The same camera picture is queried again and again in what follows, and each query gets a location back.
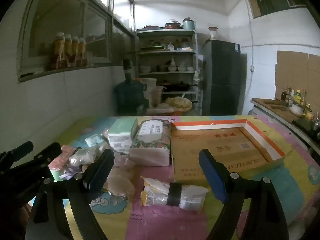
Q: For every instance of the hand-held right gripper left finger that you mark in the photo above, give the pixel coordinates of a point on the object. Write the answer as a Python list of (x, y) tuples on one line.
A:
[(98, 172)]

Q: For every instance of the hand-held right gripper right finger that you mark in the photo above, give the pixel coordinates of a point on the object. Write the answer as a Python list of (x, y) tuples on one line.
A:
[(212, 177)]

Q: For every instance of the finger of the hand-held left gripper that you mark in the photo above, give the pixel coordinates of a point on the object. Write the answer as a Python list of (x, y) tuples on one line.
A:
[(21, 148), (48, 152)]

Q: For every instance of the cream plush bear toy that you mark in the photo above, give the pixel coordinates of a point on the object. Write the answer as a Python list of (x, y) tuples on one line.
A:
[(120, 182)]

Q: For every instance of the light blue printed packet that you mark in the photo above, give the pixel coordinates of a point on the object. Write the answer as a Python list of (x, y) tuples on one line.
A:
[(93, 140)]

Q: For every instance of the shallow cardboard box orange rim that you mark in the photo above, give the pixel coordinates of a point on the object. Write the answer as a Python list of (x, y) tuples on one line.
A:
[(190, 152)]

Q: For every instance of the pink packet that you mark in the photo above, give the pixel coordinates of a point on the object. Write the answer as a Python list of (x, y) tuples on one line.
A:
[(62, 155)]

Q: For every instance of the clear plastic bag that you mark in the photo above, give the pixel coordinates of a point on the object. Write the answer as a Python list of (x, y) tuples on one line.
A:
[(85, 156)]

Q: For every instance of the purple ribbon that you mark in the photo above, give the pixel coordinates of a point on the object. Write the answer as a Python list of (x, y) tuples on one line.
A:
[(70, 171)]

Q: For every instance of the mint green tissue box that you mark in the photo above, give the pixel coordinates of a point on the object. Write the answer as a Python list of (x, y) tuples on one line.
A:
[(122, 130)]

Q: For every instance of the floral tissue pack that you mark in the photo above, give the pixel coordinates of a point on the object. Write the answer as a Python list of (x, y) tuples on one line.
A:
[(150, 142)]

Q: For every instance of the white packet with black band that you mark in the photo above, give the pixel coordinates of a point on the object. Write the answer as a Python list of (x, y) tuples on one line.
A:
[(155, 195)]

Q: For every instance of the colourful cartoon mat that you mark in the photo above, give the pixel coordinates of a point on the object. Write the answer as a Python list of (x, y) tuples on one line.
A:
[(155, 225)]

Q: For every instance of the basket of flatbreads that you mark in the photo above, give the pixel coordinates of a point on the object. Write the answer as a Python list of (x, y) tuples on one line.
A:
[(178, 102)]

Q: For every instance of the blue water jug with pump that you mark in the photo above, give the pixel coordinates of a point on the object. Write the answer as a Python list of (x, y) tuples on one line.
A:
[(130, 92)]

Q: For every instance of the kitchen counter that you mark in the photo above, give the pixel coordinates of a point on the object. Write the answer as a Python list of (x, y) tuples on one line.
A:
[(270, 107)]

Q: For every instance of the translucent plastic container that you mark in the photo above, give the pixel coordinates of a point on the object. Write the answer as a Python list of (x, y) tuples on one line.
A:
[(157, 96)]

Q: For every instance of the black frying pan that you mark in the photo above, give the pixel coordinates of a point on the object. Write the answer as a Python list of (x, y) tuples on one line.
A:
[(175, 87)]

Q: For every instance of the dark refrigerator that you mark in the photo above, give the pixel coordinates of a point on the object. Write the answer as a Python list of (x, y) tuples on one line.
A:
[(225, 80)]

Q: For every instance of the white bowl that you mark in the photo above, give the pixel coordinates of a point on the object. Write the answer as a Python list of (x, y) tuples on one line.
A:
[(297, 109)]

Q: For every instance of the row of white bowls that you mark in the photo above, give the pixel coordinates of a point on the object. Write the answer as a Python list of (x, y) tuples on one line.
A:
[(172, 68)]

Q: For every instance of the row of condiment bottles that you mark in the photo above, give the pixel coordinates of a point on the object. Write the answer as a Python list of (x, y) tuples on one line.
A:
[(297, 96)]

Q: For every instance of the metal shelf rack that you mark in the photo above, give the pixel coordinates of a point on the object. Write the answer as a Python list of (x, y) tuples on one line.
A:
[(165, 52)]

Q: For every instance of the glass jar with red lid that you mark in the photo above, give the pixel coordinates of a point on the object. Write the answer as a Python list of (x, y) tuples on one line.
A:
[(213, 33)]

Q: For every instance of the teal enamel pot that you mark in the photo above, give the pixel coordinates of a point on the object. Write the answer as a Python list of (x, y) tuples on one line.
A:
[(189, 24)]

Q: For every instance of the red pot with lid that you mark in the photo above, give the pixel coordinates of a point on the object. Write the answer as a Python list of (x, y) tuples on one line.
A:
[(173, 25)]

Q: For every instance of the wall socket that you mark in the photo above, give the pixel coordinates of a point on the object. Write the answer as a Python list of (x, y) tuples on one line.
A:
[(252, 69)]

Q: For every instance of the cardboard sheets on wall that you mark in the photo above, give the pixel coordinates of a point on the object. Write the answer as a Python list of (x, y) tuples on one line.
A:
[(292, 67)]

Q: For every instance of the glass-door wall cabinet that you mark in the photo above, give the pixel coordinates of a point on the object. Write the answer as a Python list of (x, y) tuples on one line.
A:
[(110, 30)]

